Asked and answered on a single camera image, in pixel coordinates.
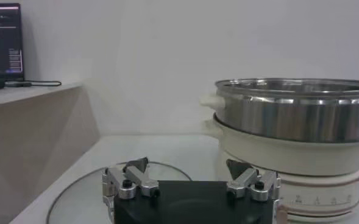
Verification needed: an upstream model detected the black usb adapter with cable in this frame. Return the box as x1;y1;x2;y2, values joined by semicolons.
4;80;62;88

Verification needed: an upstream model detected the white side table with mouse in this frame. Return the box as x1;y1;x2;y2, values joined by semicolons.
0;83;101;224

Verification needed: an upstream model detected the black laptop with dark screen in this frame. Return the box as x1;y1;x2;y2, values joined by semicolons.
0;2;24;82

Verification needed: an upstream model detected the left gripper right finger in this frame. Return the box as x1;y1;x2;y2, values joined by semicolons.
226;158;282;202

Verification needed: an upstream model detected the round glass pot lid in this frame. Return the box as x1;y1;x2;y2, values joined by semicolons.
46;161;193;224

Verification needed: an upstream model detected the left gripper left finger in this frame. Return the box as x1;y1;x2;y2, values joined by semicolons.
102;156;161;214

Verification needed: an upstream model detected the cream electric cooking pot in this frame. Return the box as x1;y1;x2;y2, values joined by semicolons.
203;114;359;223

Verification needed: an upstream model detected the stainless steel steamer basket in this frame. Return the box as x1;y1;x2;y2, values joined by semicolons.
199;77;359;144

